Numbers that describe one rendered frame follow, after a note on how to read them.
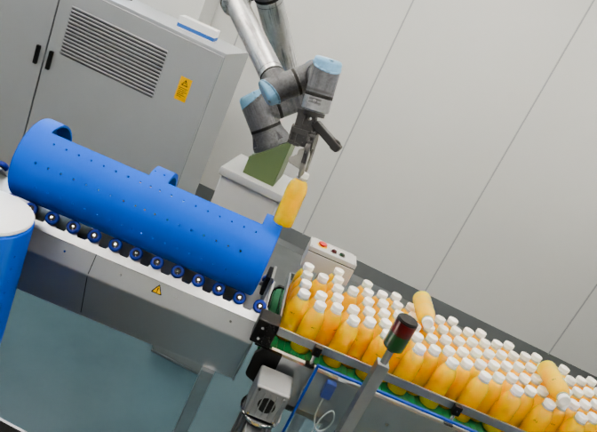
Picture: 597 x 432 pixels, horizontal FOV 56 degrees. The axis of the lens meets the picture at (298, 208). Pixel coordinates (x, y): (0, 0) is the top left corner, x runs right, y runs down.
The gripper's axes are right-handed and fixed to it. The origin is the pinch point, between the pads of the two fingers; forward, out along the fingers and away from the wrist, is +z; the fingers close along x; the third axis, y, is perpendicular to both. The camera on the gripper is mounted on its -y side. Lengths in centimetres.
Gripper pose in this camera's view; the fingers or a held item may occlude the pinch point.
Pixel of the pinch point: (303, 173)
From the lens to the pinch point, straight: 181.7
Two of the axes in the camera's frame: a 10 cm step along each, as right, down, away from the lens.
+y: -9.4, -3.1, 1.7
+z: -2.7, 9.4, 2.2
